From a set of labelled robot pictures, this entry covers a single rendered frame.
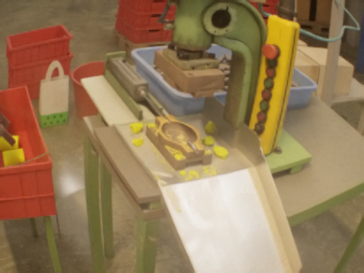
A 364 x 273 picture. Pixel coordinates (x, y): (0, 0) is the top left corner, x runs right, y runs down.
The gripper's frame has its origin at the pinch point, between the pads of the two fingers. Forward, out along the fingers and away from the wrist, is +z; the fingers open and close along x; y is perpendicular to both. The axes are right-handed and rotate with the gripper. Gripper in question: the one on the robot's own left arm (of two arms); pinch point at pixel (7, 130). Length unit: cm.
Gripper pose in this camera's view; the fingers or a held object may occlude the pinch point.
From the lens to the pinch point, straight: 157.8
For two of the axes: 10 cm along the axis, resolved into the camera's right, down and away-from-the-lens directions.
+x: -5.2, -4.7, 7.2
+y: 7.2, -6.8, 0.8
